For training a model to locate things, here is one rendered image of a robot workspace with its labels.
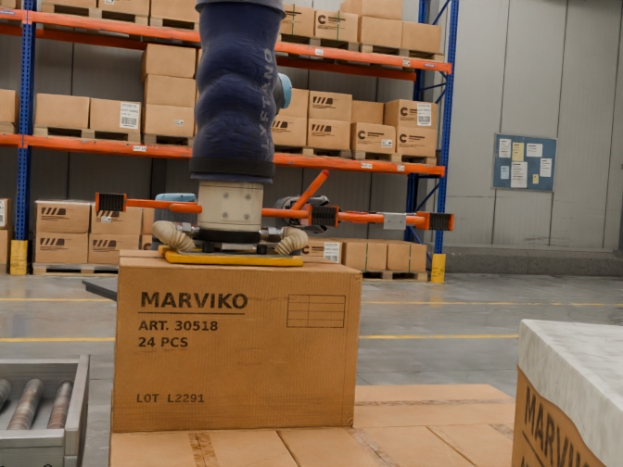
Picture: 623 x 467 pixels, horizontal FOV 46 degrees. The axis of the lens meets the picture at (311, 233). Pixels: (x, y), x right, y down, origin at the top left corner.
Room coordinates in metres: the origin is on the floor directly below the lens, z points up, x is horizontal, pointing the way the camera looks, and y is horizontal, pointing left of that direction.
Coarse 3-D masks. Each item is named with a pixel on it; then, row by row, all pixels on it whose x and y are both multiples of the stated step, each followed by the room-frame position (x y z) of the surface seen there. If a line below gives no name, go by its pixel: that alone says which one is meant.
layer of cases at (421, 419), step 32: (384, 416) 1.95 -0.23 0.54; (416, 416) 1.97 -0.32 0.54; (448, 416) 1.99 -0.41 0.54; (480, 416) 2.01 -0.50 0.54; (512, 416) 2.02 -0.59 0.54; (128, 448) 1.60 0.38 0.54; (160, 448) 1.61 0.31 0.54; (192, 448) 1.63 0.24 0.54; (224, 448) 1.64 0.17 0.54; (256, 448) 1.65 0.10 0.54; (288, 448) 1.67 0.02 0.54; (320, 448) 1.67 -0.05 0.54; (352, 448) 1.69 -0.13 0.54; (384, 448) 1.70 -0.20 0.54; (416, 448) 1.71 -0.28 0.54; (448, 448) 1.72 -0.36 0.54; (480, 448) 1.74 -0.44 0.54; (512, 448) 1.75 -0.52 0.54
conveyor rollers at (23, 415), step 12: (0, 384) 2.03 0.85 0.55; (36, 384) 2.06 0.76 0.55; (60, 384) 2.09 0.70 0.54; (72, 384) 2.10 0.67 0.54; (0, 396) 1.94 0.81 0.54; (24, 396) 1.94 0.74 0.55; (36, 396) 1.97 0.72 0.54; (60, 396) 1.95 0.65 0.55; (0, 408) 1.90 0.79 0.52; (24, 408) 1.83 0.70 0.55; (36, 408) 1.91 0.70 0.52; (60, 408) 1.85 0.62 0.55; (12, 420) 1.75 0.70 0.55; (24, 420) 1.75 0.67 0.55; (60, 420) 1.76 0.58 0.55
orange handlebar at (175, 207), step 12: (132, 204) 2.12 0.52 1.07; (144, 204) 2.13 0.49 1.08; (156, 204) 2.14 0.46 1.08; (168, 204) 2.15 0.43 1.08; (180, 204) 1.90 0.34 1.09; (192, 204) 2.17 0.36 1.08; (264, 216) 1.96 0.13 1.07; (276, 216) 1.97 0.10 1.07; (288, 216) 1.97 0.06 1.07; (300, 216) 1.98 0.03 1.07; (348, 216) 2.02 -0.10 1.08; (360, 216) 2.03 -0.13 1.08; (372, 216) 2.04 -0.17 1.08; (408, 216) 2.08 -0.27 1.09
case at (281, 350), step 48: (144, 288) 1.72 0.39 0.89; (192, 288) 1.74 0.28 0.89; (240, 288) 1.77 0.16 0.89; (288, 288) 1.81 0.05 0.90; (336, 288) 1.84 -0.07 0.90; (144, 336) 1.72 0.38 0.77; (192, 336) 1.75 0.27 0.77; (240, 336) 1.78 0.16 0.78; (288, 336) 1.81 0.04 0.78; (336, 336) 1.84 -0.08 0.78; (144, 384) 1.72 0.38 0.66; (192, 384) 1.75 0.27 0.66; (240, 384) 1.78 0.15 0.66; (288, 384) 1.81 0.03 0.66; (336, 384) 1.84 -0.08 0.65
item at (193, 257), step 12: (168, 252) 1.83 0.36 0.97; (180, 252) 1.79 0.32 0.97; (192, 252) 1.81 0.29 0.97; (204, 252) 1.83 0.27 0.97; (216, 252) 1.85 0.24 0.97; (228, 252) 1.88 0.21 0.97; (240, 252) 1.90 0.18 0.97; (264, 252) 1.87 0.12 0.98; (228, 264) 1.81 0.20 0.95; (240, 264) 1.82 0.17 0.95; (252, 264) 1.83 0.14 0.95; (264, 264) 1.84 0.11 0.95; (276, 264) 1.85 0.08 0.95; (288, 264) 1.86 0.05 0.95; (300, 264) 1.86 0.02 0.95
